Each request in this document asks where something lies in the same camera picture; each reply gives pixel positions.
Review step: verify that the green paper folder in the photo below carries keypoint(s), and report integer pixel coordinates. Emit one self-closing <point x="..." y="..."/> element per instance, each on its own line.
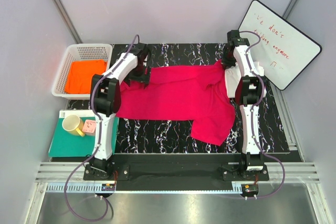
<point x="64" y="144"/>

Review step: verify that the pink eraser block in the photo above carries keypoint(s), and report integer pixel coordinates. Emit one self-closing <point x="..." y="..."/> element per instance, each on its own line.
<point x="89" y="127"/>

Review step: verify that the white plastic basket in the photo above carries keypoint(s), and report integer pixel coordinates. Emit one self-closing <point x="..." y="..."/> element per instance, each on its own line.
<point x="78" y="52"/>

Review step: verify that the folded white t shirt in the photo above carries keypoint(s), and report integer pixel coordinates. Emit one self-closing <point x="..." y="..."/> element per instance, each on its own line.
<point x="232" y="79"/>

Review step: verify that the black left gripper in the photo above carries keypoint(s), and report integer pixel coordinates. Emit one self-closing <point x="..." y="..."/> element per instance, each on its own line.
<point x="143" y="78"/>

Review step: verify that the black marbled table mat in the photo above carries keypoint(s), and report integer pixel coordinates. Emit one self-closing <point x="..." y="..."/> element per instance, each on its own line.
<point x="138" y="136"/>

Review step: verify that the crimson red t shirt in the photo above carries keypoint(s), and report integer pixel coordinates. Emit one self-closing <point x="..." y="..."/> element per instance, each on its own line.
<point x="181" y="93"/>

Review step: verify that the orange t shirt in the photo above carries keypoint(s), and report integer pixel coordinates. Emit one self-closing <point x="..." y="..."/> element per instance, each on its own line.
<point x="81" y="73"/>

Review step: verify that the white whiteboard black frame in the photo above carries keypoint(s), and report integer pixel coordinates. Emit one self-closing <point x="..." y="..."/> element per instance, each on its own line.
<point x="283" y="51"/>

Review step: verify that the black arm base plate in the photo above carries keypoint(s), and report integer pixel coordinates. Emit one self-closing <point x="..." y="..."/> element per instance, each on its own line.
<point x="223" y="159"/>

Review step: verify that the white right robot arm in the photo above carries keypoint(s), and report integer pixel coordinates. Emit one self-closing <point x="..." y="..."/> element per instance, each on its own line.
<point x="245" y="84"/>

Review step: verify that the aluminium frame rail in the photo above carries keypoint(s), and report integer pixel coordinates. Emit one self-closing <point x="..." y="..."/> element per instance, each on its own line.
<point x="294" y="172"/>

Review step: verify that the cream yellow mug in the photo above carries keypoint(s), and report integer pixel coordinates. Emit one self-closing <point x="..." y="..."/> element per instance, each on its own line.
<point x="73" y="124"/>

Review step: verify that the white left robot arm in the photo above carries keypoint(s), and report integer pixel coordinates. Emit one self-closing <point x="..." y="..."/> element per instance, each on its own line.
<point x="105" y="100"/>

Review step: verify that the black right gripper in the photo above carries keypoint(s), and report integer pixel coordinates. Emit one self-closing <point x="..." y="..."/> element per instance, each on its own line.
<point x="226" y="64"/>

